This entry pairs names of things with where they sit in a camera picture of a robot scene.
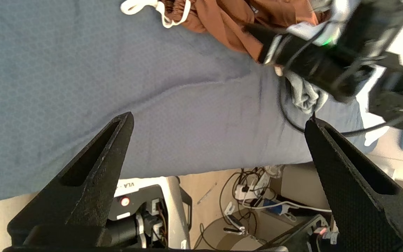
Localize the round brown disc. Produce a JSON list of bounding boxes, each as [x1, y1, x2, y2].
[[201, 217, 261, 250]]

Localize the small silver stick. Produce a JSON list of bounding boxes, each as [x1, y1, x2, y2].
[[197, 181, 218, 205]]

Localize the rust brown shorts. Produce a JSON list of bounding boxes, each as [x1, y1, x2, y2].
[[120, 0, 320, 64]]

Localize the blue bed sheet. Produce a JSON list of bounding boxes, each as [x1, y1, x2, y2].
[[0, 0, 379, 206]]

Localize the grey box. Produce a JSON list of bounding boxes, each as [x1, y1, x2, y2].
[[280, 164, 332, 211]]

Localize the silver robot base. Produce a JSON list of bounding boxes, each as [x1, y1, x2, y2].
[[112, 176, 193, 250]]

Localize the light blue denim jeans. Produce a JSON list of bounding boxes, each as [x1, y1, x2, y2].
[[285, 70, 329, 115]]

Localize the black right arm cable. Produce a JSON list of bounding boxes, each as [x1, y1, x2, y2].
[[278, 75, 403, 138]]

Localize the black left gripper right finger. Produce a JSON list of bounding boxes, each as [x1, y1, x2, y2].
[[303, 114, 403, 252]]

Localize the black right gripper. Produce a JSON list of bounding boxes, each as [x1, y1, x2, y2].
[[245, 23, 375, 103]]

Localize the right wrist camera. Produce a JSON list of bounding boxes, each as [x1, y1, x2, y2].
[[287, 0, 403, 65]]

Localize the white power cable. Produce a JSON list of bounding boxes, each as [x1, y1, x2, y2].
[[245, 200, 333, 214]]

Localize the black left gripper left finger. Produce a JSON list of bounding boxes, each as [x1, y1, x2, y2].
[[7, 112, 135, 249]]

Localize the black robot torso linkage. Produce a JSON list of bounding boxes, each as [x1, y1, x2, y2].
[[105, 209, 170, 250]]

